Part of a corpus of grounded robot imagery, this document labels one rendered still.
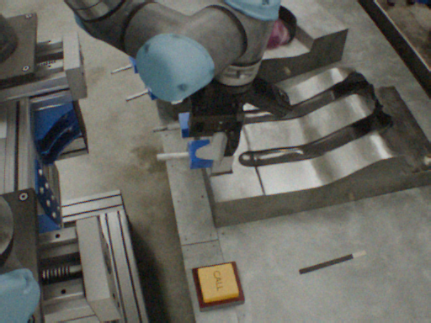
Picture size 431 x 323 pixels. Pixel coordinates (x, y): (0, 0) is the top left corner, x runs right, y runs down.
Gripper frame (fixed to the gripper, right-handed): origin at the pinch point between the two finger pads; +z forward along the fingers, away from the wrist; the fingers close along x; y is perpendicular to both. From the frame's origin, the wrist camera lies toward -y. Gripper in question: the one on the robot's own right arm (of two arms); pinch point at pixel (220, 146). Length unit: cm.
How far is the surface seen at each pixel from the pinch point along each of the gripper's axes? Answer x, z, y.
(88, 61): -139, 120, 27
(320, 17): -41, 4, -36
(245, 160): 0.1, 5.1, -5.8
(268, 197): 8.6, 4.4, -8.2
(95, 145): -76, 110, 24
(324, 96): -11.8, 1.4, -25.5
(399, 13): -57, 13, -76
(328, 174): 6.6, 1.9, -20.2
